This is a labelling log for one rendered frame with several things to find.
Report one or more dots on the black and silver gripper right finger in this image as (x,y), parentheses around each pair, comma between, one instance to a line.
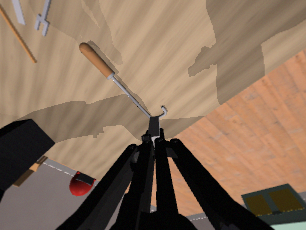
(223,212)

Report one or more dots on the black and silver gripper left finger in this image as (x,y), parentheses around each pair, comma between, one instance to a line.
(135,165)

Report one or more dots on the steel hook with wooden handle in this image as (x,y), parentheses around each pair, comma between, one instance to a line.
(96,60)

